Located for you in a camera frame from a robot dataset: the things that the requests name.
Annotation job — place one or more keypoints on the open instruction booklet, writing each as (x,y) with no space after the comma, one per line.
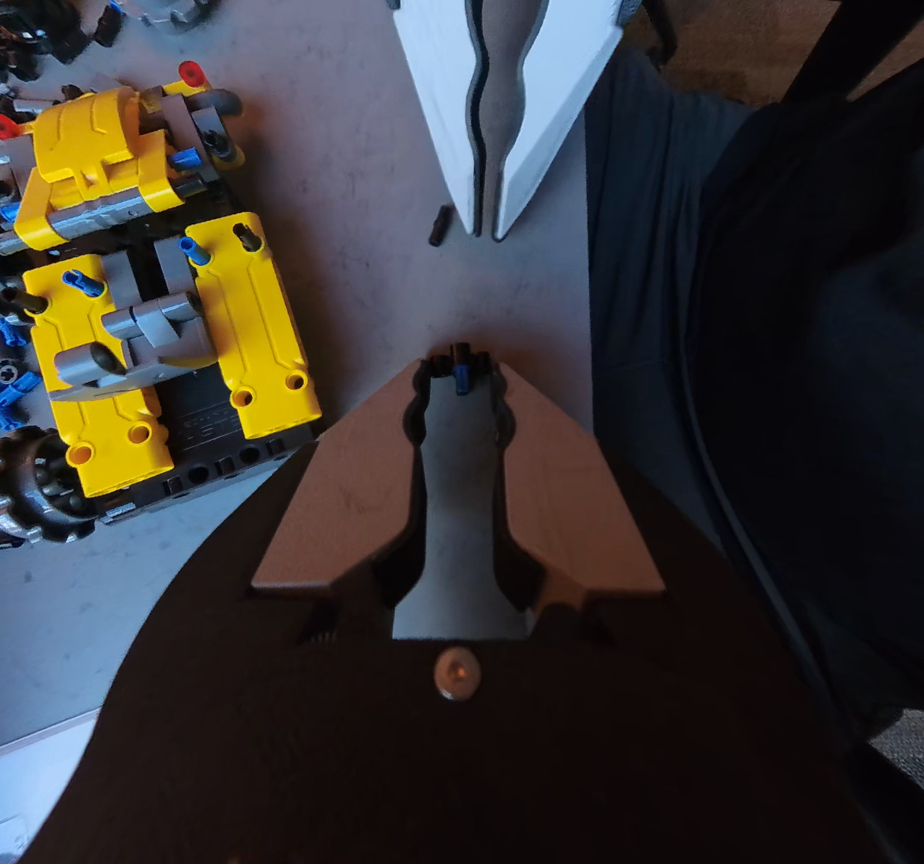
(36,770)

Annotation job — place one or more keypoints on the black stand legs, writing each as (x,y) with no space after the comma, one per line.
(830,27)

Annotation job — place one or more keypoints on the grey desk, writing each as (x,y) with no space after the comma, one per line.
(346,157)

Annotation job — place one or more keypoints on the yellow toy vehicle model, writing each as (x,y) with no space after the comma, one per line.
(245,315)

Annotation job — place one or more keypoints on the black connector cluster blue pin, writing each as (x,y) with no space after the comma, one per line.
(460,366)

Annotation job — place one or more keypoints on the black toy tyre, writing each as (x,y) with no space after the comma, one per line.
(32,12)

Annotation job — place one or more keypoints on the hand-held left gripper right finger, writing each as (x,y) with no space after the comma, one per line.
(577,510)

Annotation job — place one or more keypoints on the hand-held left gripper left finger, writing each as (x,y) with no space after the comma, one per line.
(346,510)

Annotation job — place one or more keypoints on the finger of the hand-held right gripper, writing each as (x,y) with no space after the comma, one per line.
(577,48)
(433,48)

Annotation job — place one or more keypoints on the black sprocket wheel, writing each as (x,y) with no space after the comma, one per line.
(43,496)

